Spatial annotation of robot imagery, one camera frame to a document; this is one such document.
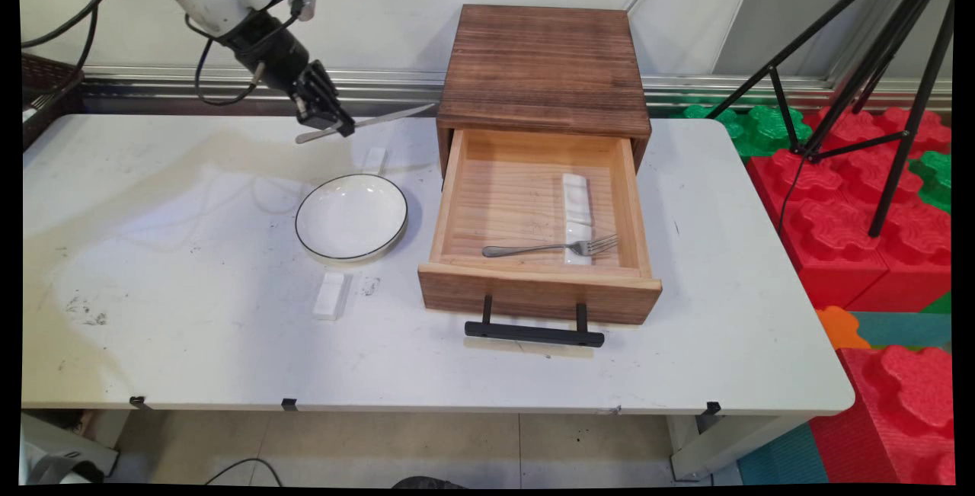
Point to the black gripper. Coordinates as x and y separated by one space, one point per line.
274 50

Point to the silver table knife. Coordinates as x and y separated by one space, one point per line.
388 116

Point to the small white cutlery rest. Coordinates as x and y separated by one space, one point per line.
375 159

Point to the white plate black rim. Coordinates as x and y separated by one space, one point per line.
350 216

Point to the white rectangular cutlery rest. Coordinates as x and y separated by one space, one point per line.
331 296

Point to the dark wooden cabinet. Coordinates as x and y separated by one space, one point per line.
542 62

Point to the silver fork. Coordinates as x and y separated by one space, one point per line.
525 249

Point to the long white cutlery rest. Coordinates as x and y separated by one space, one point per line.
577 195

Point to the light wooden drawer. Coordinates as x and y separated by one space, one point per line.
533 294

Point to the brown wicker basket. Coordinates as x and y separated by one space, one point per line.
42 88

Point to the black table edge clip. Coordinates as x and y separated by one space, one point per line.
139 402
711 408
289 404

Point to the white table leg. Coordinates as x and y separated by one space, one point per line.
731 443
68 443

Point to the large red foam block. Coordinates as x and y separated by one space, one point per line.
838 229

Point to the orange foam piece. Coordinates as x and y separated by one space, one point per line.
838 327

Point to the black tripod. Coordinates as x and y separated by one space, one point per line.
899 31

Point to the teal foam mat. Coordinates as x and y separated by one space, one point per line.
784 458
903 328

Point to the small green foam block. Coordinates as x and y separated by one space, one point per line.
935 176

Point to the metal wall rail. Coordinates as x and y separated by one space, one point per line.
152 88

